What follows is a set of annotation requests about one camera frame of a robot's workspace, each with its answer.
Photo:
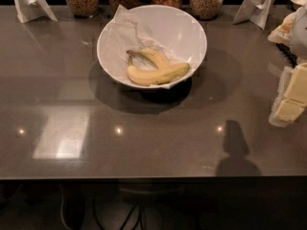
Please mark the yellow banana front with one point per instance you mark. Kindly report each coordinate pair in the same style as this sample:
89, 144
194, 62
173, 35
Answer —
158, 76

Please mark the yellow banana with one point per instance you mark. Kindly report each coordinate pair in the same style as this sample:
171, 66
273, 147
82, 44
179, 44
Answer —
158, 76
158, 59

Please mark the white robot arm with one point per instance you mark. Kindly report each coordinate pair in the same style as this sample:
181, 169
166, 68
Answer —
298, 40

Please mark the white ceramic bowl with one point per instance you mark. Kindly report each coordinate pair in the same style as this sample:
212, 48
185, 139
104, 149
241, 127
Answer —
179, 32

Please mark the yellow banana back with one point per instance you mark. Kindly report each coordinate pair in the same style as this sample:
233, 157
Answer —
158, 59

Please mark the black mat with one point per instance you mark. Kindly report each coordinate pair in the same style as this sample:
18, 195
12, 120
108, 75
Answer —
289, 56

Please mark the beige round object upper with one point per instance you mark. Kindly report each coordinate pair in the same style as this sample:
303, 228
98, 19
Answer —
282, 34

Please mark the white cup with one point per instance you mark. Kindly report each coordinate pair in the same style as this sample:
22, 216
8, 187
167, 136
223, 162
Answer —
296, 4

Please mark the white paper stand right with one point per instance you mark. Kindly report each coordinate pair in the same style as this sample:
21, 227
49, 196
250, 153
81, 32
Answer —
255, 11

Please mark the white paper stand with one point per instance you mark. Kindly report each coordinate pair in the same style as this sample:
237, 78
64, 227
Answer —
255, 11
28, 10

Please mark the glass jar of grains right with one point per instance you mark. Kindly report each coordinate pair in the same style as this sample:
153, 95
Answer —
205, 9

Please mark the white paper liner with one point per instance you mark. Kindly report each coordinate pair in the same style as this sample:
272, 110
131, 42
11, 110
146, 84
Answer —
136, 48

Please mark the white paper stand left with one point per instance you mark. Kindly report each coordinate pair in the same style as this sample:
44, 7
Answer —
28, 10

